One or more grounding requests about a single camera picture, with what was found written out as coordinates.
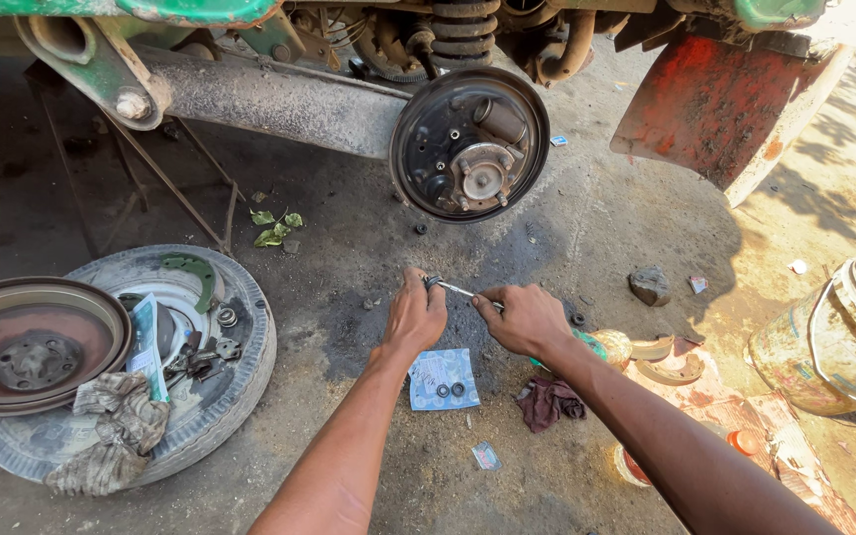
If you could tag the person's right hand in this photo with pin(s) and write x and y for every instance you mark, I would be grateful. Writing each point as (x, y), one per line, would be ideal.
(532, 319)

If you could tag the person's left hand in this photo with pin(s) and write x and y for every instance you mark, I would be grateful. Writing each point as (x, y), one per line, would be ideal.
(413, 316)

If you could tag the person's right fingers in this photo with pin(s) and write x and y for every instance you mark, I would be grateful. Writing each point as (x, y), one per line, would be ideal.
(489, 303)

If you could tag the thin silver metal tool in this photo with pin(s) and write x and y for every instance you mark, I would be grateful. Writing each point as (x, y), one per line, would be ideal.
(461, 290)

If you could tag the small black rubber seal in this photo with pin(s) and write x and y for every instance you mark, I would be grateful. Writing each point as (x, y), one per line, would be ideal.
(432, 282)

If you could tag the blue seal kit packet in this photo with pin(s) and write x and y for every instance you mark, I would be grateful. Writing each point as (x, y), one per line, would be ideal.
(428, 371)

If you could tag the maroon cloth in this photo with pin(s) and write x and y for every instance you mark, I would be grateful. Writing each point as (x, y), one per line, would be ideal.
(547, 405)

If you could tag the green yellow tin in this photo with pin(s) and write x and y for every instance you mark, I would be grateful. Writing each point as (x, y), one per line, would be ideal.
(614, 348)

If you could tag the small torn foil packet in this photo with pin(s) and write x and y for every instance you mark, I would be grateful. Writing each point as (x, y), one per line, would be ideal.
(486, 455)

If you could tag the black brake backing plate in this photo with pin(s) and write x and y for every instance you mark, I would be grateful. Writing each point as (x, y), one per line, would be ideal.
(428, 156)

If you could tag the grey stone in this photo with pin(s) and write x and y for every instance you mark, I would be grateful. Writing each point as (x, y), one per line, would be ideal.
(649, 286)

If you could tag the worn beige brake shoe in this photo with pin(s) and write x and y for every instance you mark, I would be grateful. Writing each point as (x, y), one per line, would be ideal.
(652, 349)
(669, 374)

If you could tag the small red white paper scrap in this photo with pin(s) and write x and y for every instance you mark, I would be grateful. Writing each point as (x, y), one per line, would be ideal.
(698, 284)

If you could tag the green leaves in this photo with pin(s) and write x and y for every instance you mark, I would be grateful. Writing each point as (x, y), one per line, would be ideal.
(270, 236)

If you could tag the rusty bent pipe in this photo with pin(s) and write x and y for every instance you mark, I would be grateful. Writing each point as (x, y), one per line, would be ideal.
(565, 52)

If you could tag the black coil spring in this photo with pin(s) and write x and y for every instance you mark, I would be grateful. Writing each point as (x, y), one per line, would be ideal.
(464, 33)

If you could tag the torn cardboard sheet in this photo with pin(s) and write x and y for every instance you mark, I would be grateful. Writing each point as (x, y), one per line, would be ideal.
(740, 416)

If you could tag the plastic bottle with orange cap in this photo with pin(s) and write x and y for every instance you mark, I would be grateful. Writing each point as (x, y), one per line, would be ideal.
(741, 442)

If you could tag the green brake shoe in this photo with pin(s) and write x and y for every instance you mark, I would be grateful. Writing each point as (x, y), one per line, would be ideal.
(201, 271)

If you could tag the red mud flap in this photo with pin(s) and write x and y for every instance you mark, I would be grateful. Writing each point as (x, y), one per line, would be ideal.
(710, 111)

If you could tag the heap of small metal parts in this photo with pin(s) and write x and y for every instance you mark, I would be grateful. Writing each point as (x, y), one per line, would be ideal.
(201, 360)

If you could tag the worn tyre with rim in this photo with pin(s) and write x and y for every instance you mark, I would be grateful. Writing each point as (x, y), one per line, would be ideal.
(205, 416)

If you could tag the dirty plastic bucket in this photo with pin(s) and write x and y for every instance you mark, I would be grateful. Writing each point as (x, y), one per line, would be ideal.
(829, 357)

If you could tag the white green plastic packet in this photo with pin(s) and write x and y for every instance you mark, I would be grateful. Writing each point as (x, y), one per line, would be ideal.
(147, 349)

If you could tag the rusty metal stand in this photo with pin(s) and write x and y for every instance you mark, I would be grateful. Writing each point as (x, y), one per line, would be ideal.
(164, 178)

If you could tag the dirty grey rag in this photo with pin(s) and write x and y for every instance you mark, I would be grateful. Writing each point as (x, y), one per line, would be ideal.
(120, 431)

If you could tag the green vehicle body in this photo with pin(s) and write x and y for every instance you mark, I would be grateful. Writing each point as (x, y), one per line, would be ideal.
(197, 7)

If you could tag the rusty brake drum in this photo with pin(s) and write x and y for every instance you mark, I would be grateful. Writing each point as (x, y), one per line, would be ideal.
(34, 349)

